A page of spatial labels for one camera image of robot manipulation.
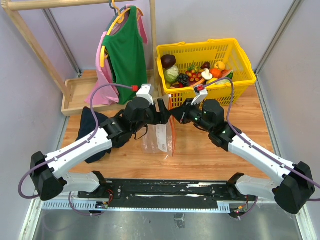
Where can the clear zip top bag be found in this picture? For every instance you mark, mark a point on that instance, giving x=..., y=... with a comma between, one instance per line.
x=160, y=138

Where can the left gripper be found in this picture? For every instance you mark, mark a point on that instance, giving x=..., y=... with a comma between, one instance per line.
x=164, y=115

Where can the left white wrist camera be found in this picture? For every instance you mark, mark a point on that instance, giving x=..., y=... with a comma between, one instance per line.
x=144, y=95

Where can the dark toy grapes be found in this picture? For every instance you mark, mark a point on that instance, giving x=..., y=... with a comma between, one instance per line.
x=183, y=79

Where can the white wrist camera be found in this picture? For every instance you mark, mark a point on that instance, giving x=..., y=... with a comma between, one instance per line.
x=144, y=95
x=200, y=94

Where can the pink shirt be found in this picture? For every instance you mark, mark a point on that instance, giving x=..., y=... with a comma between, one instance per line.
x=105, y=91

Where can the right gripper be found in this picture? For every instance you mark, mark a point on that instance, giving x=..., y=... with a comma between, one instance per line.
x=181, y=113

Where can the yellow clothes hanger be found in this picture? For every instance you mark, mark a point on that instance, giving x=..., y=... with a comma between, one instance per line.
x=115, y=26

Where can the wooden clothes rack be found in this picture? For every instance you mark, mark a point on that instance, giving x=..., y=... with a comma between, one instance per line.
x=75, y=90

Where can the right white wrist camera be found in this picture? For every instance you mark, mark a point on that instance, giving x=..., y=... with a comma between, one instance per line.
x=200, y=94

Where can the yellow toy lemon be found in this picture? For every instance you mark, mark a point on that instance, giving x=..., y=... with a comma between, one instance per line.
x=212, y=81

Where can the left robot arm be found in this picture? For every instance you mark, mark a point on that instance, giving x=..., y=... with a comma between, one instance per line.
x=50, y=173

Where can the dark navy cloth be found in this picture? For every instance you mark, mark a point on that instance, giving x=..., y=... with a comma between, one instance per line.
x=88, y=125

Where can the green tank top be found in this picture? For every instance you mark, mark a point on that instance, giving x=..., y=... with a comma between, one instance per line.
x=126, y=53

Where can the toy watermelon slice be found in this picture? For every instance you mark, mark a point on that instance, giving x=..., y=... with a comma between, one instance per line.
x=227, y=73

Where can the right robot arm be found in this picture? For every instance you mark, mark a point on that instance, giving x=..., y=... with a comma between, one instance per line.
x=290, y=185

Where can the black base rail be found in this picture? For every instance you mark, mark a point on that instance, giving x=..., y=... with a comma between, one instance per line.
x=169, y=196

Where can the green toy cabbage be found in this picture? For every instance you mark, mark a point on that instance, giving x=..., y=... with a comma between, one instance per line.
x=171, y=74

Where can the white toy mushroom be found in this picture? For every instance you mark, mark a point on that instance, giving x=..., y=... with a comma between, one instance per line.
x=206, y=74

